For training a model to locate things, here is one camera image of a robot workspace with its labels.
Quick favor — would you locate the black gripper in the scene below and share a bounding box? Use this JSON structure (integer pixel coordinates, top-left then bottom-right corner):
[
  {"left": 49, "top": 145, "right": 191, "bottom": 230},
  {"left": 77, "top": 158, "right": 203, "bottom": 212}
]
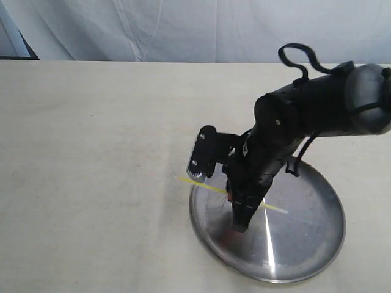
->
[{"left": 224, "top": 126, "right": 301, "bottom": 233}]

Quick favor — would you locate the thin yellow stick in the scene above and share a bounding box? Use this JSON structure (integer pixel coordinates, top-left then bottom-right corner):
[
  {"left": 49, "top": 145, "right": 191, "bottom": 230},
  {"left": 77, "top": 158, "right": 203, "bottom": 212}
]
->
[{"left": 175, "top": 176, "right": 288, "bottom": 214}]

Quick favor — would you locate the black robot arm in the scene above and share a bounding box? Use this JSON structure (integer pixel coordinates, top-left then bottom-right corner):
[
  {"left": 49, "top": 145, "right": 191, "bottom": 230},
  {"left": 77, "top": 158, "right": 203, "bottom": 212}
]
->
[{"left": 224, "top": 64, "right": 390, "bottom": 232}]

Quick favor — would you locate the round stainless steel plate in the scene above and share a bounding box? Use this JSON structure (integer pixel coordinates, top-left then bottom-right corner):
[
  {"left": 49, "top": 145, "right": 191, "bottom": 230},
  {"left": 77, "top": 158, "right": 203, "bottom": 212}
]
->
[{"left": 189, "top": 162, "right": 345, "bottom": 283}]

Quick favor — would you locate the white backdrop cloth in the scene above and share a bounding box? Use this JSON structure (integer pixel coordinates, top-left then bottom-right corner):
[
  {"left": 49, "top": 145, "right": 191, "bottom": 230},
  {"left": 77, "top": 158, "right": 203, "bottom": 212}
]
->
[{"left": 1, "top": 1, "right": 390, "bottom": 63}]

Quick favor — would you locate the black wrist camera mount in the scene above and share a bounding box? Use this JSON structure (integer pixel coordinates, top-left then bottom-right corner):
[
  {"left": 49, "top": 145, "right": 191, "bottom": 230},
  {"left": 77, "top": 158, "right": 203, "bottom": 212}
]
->
[{"left": 186, "top": 125, "right": 243, "bottom": 183}]

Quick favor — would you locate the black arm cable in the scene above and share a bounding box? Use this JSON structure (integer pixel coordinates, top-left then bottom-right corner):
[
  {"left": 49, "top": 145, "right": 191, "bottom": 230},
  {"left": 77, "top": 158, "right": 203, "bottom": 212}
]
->
[{"left": 277, "top": 43, "right": 334, "bottom": 85}]

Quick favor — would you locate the dark frame at left edge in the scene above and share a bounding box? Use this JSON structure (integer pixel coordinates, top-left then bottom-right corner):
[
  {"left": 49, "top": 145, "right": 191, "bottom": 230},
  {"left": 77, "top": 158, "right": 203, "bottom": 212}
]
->
[{"left": 1, "top": 32, "right": 40, "bottom": 60}]

